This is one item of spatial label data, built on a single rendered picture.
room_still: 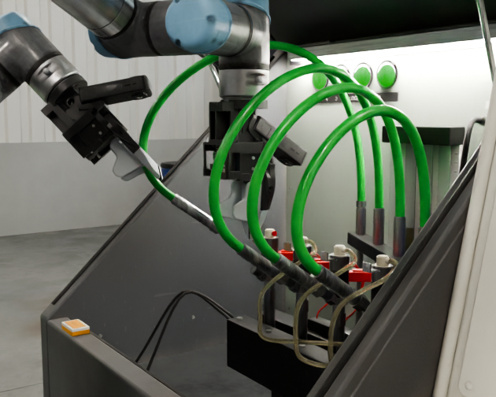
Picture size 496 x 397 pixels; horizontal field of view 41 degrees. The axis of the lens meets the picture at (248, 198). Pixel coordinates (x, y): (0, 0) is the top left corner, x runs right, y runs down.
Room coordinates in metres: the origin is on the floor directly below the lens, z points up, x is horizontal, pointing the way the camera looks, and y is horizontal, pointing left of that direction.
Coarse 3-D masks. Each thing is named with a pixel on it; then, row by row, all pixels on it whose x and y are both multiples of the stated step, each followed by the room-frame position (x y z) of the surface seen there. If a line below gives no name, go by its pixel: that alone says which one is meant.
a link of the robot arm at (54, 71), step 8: (56, 56) 1.08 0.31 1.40; (64, 56) 1.10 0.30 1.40; (48, 64) 1.07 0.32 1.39; (56, 64) 1.07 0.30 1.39; (64, 64) 1.08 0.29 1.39; (40, 72) 1.07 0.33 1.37; (48, 72) 1.06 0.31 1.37; (56, 72) 1.06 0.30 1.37; (64, 72) 1.07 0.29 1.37; (72, 72) 1.08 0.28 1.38; (32, 80) 1.07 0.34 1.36; (40, 80) 1.06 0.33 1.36; (48, 80) 1.06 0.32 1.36; (56, 80) 1.06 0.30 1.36; (64, 80) 1.07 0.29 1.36; (32, 88) 1.09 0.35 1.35; (40, 88) 1.07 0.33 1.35; (48, 88) 1.06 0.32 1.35; (40, 96) 1.08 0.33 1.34; (48, 96) 1.07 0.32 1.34
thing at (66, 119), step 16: (80, 80) 1.08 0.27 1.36; (64, 96) 1.07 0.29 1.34; (48, 112) 1.07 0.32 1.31; (64, 112) 1.07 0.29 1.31; (80, 112) 1.07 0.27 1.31; (96, 112) 1.05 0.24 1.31; (64, 128) 1.08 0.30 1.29; (80, 128) 1.04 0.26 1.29; (96, 128) 1.05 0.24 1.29; (80, 144) 1.05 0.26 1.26; (96, 144) 1.04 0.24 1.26; (96, 160) 1.10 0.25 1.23
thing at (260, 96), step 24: (288, 72) 0.94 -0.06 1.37; (312, 72) 0.97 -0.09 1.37; (336, 72) 0.99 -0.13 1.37; (264, 96) 0.91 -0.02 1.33; (360, 96) 1.02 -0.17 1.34; (240, 120) 0.89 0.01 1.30; (216, 168) 0.87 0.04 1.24; (216, 192) 0.87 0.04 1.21; (216, 216) 0.87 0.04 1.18; (384, 216) 1.05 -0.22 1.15; (264, 264) 0.91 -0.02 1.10
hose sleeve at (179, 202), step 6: (174, 198) 1.07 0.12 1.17; (180, 198) 1.07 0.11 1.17; (174, 204) 1.07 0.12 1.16; (180, 204) 1.07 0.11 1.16; (186, 204) 1.07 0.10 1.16; (192, 204) 1.08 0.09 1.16; (186, 210) 1.07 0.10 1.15; (192, 210) 1.07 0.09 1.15; (198, 210) 1.08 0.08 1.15; (192, 216) 1.07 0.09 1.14; (198, 216) 1.07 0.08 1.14; (204, 216) 1.08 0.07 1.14; (204, 222) 1.08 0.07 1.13; (210, 222) 1.08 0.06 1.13
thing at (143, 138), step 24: (288, 48) 1.11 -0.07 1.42; (192, 72) 1.07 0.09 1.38; (168, 96) 1.07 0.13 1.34; (144, 120) 1.06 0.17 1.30; (144, 144) 1.06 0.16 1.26; (360, 144) 1.14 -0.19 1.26; (144, 168) 1.06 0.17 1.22; (360, 168) 1.14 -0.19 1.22; (168, 192) 1.07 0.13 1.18; (360, 192) 1.14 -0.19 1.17
